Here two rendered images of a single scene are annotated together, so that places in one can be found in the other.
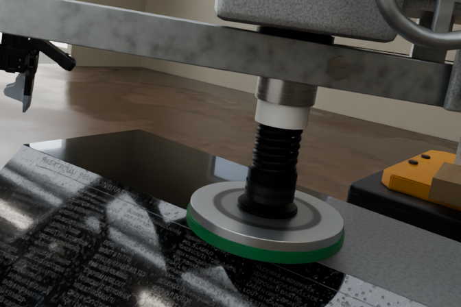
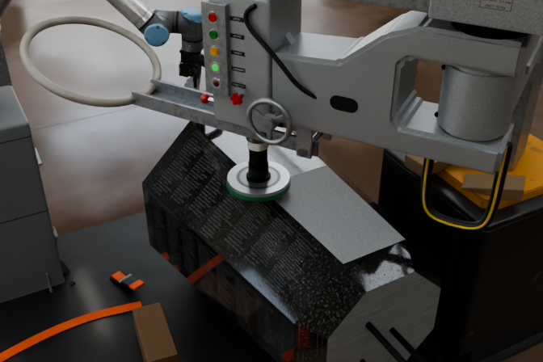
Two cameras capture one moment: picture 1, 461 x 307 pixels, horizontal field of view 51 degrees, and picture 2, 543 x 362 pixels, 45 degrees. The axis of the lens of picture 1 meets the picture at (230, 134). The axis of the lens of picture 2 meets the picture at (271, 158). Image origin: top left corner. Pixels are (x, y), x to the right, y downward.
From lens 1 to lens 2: 169 cm
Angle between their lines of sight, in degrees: 31
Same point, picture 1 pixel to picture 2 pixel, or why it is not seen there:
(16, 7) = (161, 104)
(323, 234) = (267, 191)
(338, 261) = (284, 200)
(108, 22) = (188, 111)
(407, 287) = (300, 215)
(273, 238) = (245, 191)
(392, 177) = not seen: hidden behind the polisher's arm
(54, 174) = (199, 141)
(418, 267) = (318, 208)
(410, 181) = not seen: hidden behind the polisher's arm
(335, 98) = not seen: outside the picture
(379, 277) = (294, 209)
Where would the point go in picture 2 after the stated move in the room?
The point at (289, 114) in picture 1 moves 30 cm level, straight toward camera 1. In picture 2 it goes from (254, 146) to (196, 190)
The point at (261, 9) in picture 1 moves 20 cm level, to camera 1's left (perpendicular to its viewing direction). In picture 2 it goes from (226, 119) to (172, 107)
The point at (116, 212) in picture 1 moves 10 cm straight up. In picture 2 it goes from (218, 165) to (216, 141)
